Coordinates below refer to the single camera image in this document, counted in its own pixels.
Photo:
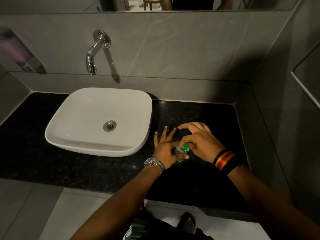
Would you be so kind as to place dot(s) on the person's left hand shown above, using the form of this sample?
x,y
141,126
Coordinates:
x,y
163,152

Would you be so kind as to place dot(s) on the person's right hand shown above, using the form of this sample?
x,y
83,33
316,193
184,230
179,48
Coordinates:
x,y
203,144

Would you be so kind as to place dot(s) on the person's left thumb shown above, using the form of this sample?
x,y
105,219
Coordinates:
x,y
182,156

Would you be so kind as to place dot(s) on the person's right thumb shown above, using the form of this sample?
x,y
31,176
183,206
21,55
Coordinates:
x,y
187,144

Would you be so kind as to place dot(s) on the person's left middle finger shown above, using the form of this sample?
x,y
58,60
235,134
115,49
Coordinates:
x,y
172,134

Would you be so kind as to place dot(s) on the person's left little finger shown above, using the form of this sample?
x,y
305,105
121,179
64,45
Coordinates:
x,y
156,139

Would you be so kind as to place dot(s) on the small green and white bottle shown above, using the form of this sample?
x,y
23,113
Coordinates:
x,y
183,148

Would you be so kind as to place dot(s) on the person's right forearm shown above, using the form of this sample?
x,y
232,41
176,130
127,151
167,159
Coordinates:
x,y
270,204

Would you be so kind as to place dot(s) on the person's left forearm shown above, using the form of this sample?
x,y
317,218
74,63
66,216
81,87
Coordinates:
x,y
120,204

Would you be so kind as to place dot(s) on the silver metal wristwatch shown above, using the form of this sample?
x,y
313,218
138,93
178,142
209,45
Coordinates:
x,y
155,162

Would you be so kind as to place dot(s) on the red and gold bangle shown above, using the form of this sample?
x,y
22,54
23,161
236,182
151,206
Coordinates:
x,y
225,159

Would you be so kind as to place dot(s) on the chrome sink drain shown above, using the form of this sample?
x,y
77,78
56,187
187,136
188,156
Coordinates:
x,y
109,126

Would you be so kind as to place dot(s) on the black wristband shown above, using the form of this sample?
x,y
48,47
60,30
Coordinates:
x,y
233,166

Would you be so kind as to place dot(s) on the person's foot in sandal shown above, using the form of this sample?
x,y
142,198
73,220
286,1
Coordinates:
x,y
188,222

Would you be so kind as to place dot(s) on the person's dark shorts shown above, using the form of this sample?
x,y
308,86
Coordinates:
x,y
155,228

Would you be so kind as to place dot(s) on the white ceramic sink basin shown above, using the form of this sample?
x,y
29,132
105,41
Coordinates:
x,y
82,117

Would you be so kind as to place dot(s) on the chrome wall faucet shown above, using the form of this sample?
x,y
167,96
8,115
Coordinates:
x,y
96,51

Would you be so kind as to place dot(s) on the wall mirror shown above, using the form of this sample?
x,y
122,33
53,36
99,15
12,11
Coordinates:
x,y
150,3

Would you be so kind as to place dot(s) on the wall soap dispenser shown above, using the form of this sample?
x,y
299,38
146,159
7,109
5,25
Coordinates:
x,y
18,53

